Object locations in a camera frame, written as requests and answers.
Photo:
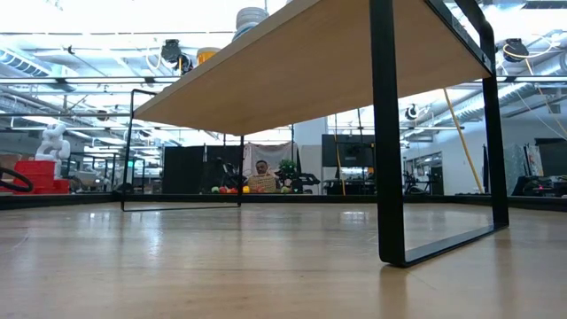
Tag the black monitor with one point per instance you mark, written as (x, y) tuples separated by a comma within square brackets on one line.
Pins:
[(551, 157)]

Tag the white hanging cloth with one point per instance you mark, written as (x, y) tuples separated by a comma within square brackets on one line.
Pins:
[(279, 150)]

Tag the white bottle blue label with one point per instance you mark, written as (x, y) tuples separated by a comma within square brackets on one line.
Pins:
[(250, 22)]

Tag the yellow toy fruit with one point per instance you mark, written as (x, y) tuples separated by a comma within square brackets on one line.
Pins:
[(246, 189)]

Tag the woven basket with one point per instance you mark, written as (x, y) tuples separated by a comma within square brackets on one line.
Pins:
[(262, 184)]

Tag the wooden shelf black metal legs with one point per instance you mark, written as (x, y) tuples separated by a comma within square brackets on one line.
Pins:
[(310, 66)]

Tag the black partition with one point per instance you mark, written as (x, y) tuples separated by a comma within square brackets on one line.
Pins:
[(190, 170)]

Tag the red plastic crates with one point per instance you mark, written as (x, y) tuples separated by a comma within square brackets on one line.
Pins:
[(40, 175)]

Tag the black table frame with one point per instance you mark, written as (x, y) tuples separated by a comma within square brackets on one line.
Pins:
[(133, 198)]

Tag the green background plant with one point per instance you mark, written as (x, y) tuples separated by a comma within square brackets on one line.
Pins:
[(288, 166)]

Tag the person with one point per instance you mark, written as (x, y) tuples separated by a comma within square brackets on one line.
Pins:
[(262, 167)]

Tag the green toy fruit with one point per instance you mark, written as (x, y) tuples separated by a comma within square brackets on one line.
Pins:
[(215, 189), (286, 189)]

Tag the large orange pill bottle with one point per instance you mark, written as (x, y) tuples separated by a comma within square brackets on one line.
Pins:
[(207, 55)]

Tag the black wall screen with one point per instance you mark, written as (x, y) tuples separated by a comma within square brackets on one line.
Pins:
[(347, 150)]

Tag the red toy fruit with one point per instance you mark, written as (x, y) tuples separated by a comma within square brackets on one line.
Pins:
[(233, 190)]

